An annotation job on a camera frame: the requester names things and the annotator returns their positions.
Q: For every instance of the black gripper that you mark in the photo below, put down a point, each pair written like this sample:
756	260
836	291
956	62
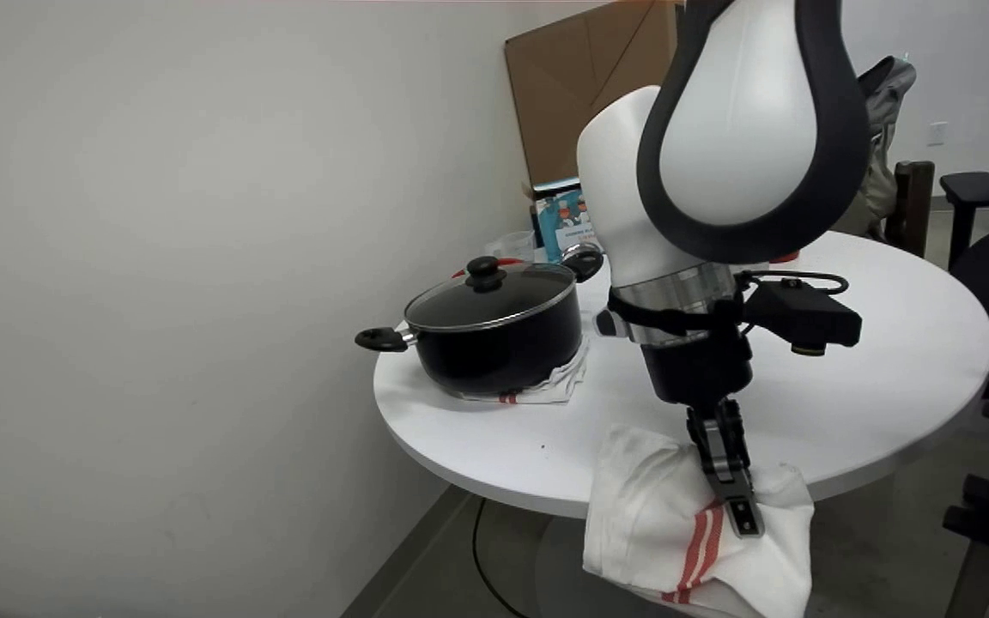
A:
695	364

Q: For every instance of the white towel with red stripes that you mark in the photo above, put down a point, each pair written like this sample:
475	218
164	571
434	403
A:
653	517

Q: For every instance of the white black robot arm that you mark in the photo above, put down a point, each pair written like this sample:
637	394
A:
736	114

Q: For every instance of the white cloth under black pot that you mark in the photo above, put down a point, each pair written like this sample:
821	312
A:
556	387

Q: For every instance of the black cooking pot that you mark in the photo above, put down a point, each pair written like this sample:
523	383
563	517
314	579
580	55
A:
497	360

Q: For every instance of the glass pot lid black knob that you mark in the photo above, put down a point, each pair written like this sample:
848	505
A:
497	300

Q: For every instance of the blue printed cardboard box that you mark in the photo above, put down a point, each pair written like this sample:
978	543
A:
562	224

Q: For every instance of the dark wooden chair back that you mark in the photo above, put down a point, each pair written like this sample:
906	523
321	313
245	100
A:
915	208

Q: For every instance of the large brown cardboard sheet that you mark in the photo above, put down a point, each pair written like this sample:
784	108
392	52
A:
575	80

